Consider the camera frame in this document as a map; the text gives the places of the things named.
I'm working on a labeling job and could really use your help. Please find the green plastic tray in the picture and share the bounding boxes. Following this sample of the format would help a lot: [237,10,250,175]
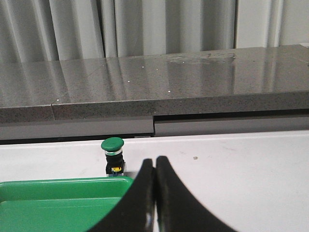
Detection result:
[0,177,133,232]

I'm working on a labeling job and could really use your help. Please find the grey granite counter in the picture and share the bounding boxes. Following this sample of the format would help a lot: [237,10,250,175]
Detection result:
[0,45,309,144]

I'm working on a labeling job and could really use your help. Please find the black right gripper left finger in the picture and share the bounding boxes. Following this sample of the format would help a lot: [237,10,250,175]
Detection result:
[89,159,155,232]

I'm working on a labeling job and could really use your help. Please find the white curtain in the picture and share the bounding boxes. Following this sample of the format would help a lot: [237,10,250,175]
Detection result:
[0,0,309,62]

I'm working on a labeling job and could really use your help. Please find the green mushroom push button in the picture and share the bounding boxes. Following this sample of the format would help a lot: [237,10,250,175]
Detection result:
[101,137,126,177]

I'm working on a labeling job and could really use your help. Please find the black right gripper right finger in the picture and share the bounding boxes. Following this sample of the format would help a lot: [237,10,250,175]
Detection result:
[155,156,234,232]

